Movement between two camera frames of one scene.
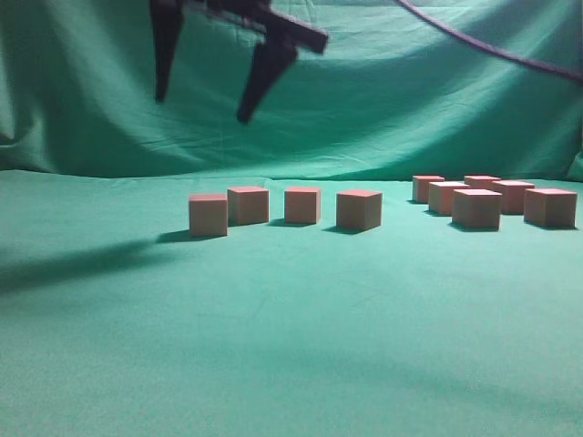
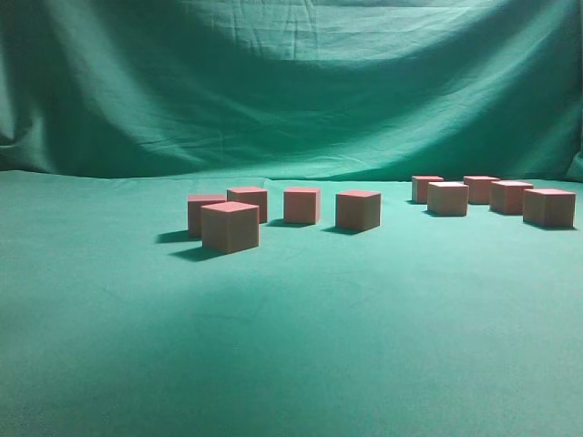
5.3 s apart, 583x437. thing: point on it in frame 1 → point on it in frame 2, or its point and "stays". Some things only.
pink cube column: [208, 215] stays
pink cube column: [302, 206] stays
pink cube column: [478, 209] → [230, 226]
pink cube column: [247, 206] stays
